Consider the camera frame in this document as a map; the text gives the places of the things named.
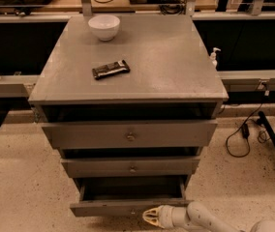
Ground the grey drawer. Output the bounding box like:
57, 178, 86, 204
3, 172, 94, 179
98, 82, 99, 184
70, 176, 189, 217
42, 120, 217, 149
61, 157, 199, 178

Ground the grey top drawer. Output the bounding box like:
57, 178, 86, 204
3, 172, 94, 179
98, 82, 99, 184
42, 120, 217, 149

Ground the black floor cable with adapter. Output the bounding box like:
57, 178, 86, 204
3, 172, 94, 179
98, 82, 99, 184
225, 80, 271, 159

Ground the grey bottom drawer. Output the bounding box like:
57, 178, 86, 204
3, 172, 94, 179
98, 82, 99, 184
70, 176, 189, 217

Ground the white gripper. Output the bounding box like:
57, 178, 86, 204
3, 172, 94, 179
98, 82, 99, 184
142, 205, 190, 229

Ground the black snack bar wrapper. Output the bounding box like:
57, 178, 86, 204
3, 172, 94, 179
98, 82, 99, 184
92, 60, 131, 80

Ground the grey wooden drawer cabinet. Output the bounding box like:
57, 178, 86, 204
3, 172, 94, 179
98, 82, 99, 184
28, 14, 229, 191

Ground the white pump dispenser bottle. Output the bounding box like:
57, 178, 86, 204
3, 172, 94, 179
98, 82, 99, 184
209, 47, 222, 68

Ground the white ceramic bowl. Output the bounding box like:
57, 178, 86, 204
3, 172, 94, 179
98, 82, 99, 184
88, 14, 120, 41

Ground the black coiled cable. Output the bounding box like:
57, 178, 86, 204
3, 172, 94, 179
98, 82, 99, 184
159, 0, 188, 16

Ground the grey middle drawer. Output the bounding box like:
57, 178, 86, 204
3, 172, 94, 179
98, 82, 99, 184
61, 157, 199, 178

